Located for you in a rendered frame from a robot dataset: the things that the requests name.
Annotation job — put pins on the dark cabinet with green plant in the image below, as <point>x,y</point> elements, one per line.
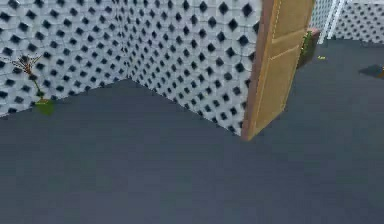
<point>307,46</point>

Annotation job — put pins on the thin plant in green pot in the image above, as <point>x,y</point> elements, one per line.
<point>43,106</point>

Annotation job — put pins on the brown wooden room door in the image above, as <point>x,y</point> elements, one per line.
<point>279,66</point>

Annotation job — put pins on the small yellow-green floor object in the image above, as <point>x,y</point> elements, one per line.
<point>321,57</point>

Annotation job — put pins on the dark flat floor object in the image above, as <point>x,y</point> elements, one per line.
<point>372,70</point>

